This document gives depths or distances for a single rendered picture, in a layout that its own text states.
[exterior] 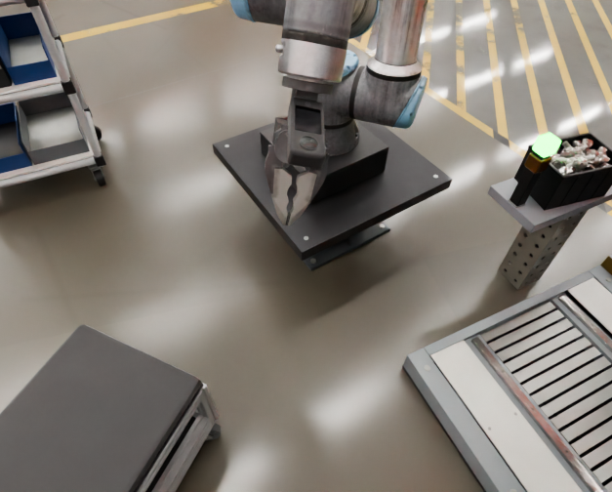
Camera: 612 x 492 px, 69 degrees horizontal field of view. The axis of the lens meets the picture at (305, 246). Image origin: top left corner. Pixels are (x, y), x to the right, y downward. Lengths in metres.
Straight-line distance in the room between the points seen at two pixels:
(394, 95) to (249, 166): 0.55
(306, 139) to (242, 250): 1.14
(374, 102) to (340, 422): 0.90
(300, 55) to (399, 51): 0.67
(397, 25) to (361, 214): 0.53
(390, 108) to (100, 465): 1.08
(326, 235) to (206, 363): 0.54
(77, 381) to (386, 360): 0.85
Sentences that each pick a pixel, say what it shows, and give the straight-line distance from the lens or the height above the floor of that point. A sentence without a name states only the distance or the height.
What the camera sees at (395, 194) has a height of 0.30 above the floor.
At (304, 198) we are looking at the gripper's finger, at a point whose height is 0.82.
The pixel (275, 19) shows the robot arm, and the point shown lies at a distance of 0.79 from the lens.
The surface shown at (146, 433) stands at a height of 0.34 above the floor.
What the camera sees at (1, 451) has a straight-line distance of 1.14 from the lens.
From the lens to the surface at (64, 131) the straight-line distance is 2.11.
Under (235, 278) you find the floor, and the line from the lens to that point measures 1.60.
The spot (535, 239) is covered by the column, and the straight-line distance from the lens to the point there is 1.59.
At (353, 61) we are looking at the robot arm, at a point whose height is 0.67.
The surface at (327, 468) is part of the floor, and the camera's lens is 1.32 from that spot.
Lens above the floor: 1.28
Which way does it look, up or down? 50 degrees down
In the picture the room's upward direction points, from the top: 1 degrees clockwise
